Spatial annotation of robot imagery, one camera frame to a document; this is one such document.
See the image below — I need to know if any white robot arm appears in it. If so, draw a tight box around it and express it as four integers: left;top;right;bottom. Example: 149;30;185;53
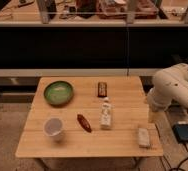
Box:
146;63;188;112

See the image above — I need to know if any white sponge block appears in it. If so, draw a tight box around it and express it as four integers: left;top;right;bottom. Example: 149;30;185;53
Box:
138;127;151;148

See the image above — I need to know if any blue control box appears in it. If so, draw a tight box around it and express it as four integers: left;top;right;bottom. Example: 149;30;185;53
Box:
172;124;188;143

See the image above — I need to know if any white squeeze bottle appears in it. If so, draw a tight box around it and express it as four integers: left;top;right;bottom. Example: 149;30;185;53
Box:
100;97;112;130

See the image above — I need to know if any brown chocolate bar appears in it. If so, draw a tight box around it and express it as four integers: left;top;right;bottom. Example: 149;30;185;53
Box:
98;82;107;97

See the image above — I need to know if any red chili pepper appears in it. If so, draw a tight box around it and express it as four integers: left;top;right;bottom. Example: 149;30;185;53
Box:
77;114;92;133

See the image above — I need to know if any wooden table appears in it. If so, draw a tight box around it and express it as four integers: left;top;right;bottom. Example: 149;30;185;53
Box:
16;76;163;158

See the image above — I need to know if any green bowl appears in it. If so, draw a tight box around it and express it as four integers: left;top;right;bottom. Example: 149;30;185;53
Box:
43;81;74;106

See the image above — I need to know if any translucent plastic cup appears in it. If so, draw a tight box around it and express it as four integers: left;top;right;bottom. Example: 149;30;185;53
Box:
43;118;64;141

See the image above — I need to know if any long workbench shelf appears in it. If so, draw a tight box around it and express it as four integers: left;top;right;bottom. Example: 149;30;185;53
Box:
0;0;188;27

